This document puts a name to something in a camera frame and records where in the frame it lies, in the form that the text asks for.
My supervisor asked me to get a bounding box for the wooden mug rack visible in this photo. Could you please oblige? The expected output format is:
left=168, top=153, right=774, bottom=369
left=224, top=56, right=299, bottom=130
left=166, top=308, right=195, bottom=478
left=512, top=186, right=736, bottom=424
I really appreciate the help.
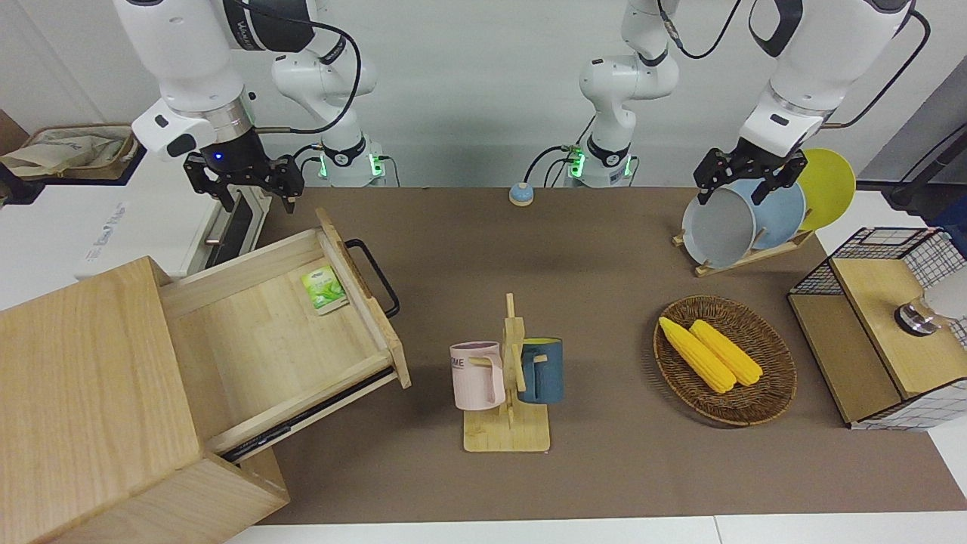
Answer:
left=462, top=293, right=551, bottom=454

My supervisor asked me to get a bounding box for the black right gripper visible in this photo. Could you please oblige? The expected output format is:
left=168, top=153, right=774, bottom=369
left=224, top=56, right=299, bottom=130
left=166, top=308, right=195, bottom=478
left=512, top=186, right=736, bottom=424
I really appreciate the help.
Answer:
left=184, top=125, right=305, bottom=214

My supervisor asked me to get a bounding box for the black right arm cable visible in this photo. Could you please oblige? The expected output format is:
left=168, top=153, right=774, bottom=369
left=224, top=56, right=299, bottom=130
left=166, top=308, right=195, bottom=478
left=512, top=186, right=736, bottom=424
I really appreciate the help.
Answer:
left=227, top=0, right=363, bottom=137

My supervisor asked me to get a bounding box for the wooden shelf with wire basket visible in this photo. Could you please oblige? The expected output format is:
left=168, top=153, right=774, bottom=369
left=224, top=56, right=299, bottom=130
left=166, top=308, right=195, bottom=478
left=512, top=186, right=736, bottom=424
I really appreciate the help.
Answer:
left=787, top=227, right=967, bottom=431

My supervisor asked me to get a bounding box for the white toaster oven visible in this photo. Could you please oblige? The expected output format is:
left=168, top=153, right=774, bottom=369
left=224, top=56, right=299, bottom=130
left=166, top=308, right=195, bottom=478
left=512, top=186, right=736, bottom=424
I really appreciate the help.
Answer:
left=73, top=142, right=273, bottom=282

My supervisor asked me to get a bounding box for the yellow corn cob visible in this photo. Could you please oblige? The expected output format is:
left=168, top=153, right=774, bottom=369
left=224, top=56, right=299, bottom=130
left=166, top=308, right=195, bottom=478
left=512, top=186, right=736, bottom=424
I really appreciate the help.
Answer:
left=658, top=316, right=737, bottom=394
left=689, top=319, right=764, bottom=388

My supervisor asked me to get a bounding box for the silver round object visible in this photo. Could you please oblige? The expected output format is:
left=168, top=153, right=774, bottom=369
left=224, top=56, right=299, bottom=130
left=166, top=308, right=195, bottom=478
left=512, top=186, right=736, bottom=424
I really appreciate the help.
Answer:
left=895, top=283, right=967, bottom=337

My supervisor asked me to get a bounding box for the dark blue mug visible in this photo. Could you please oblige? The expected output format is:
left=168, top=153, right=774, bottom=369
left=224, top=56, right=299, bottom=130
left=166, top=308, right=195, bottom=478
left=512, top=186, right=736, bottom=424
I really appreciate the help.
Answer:
left=518, top=337, right=565, bottom=405

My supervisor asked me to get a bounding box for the black equipment stand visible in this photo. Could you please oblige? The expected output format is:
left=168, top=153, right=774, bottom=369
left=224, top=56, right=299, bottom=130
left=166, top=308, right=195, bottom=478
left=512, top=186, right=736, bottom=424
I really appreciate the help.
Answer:
left=884, top=125, right=967, bottom=224

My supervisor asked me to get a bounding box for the green tea packet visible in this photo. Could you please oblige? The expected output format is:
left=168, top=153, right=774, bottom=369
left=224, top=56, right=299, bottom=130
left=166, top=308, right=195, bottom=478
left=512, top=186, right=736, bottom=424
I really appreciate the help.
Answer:
left=301, top=264, right=350, bottom=316

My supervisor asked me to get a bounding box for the grey plate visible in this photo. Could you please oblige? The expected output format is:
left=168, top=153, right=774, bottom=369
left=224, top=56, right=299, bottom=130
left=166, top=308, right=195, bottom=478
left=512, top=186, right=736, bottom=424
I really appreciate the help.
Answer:
left=681, top=187, right=757, bottom=269

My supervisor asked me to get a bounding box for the brown wicker basket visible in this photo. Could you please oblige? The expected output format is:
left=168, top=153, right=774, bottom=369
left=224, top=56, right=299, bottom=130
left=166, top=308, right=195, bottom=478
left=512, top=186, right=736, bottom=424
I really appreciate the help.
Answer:
left=653, top=295, right=798, bottom=428

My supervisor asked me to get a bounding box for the beige cloth bag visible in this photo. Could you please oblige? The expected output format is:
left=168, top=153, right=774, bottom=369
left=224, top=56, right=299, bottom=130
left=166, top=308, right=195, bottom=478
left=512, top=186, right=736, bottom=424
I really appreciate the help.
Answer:
left=0, top=128, right=135, bottom=178

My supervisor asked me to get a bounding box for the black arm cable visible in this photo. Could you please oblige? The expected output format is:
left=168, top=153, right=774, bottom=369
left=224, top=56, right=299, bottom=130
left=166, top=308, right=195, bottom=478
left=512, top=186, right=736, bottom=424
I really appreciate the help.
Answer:
left=227, top=0, right=363, bottom=137
left=822, top=8, right=931, bottom=129

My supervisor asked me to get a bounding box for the light wooden drawer cabinet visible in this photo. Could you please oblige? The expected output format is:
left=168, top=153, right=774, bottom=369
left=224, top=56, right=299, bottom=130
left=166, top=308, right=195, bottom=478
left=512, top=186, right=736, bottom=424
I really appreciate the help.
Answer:
left=0, top=255, right=290, bottom=544

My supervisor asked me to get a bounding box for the light blue plate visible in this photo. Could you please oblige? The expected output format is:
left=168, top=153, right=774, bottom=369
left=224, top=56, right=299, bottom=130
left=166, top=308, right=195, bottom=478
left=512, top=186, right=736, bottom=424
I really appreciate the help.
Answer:
left=729, top=178, right=808, bottom=252

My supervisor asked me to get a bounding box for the yellow plate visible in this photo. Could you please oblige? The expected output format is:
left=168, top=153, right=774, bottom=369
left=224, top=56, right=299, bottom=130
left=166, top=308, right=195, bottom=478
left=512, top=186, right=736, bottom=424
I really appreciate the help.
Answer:
left=795, top=148, right=857, bottom=232

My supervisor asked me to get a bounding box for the light wooden drawer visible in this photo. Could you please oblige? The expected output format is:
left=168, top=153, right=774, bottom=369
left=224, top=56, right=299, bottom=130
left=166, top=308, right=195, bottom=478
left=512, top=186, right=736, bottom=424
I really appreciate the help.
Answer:
left=159, top=208, right=412, bottom=463

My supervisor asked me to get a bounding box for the pink mug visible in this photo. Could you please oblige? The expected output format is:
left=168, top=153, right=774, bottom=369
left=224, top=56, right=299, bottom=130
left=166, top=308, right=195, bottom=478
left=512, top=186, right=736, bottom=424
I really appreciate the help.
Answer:
left=450, top=342, right=507, bottom=411

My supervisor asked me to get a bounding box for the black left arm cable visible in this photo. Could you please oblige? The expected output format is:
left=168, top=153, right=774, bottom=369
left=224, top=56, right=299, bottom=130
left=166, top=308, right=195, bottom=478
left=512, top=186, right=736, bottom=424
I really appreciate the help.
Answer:
left=822, top=8, right=931, bottom=129

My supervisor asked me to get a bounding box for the brown table mat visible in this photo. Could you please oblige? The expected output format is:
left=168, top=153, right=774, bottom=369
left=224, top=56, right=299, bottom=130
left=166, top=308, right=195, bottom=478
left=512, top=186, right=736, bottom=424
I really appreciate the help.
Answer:
left=227, top=187, right=967, bottom=526

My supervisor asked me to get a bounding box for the black metal drawer handle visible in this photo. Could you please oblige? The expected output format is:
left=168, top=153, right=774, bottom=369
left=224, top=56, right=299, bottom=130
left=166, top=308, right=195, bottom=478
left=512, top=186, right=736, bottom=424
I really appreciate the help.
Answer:
left=345, top=239, right=400, bottom=318

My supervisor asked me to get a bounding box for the wooden plate rack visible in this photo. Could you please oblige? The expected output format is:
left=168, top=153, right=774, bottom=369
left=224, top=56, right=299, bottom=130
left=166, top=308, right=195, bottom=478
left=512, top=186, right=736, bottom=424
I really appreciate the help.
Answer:
left=672, top=228, right=815, bottom=278

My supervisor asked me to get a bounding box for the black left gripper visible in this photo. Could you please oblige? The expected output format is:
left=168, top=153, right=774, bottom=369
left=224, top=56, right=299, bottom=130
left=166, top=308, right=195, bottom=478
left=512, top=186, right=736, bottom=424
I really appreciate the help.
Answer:
left=694, top=140, right=808, bottom=206

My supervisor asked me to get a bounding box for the beige bag in tray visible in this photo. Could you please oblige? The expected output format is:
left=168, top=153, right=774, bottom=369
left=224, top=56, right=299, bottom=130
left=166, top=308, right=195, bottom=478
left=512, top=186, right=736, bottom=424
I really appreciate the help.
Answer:
left=21, top=123, right=144, bottom=182

